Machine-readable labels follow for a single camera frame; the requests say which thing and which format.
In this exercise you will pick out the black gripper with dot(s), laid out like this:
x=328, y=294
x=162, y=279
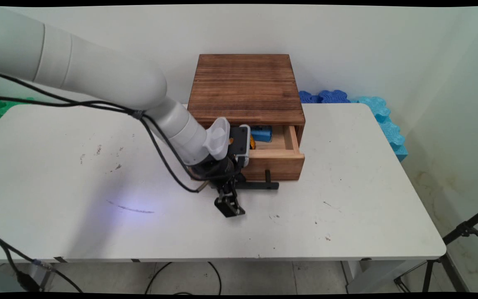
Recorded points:
x=216, y=170

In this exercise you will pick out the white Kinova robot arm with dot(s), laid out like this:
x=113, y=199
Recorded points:
x=98, y=70

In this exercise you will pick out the yellow object in drawer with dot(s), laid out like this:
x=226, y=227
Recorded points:
x=252, y=142

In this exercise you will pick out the blue object in drawer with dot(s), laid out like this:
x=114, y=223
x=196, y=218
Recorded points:
x=262, y=134

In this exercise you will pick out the brown wooden cabinet box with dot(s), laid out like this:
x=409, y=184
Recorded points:
x=243, y=87

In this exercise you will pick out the dark blue foam mat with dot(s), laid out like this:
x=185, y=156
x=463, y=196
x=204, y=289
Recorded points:
x=326, y=96

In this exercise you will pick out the grey table leg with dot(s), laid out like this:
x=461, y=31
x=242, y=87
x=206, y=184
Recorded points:
x=367, y=276
x=50, y=274

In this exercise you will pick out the light blue foam mat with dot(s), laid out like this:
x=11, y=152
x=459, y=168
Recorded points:
x=390, y=131

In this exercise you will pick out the black tripod stand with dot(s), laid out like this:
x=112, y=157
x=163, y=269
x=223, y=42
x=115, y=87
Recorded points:
x=459, y=232

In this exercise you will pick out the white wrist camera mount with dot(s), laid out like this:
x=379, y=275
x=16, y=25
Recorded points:
x=218, y=139

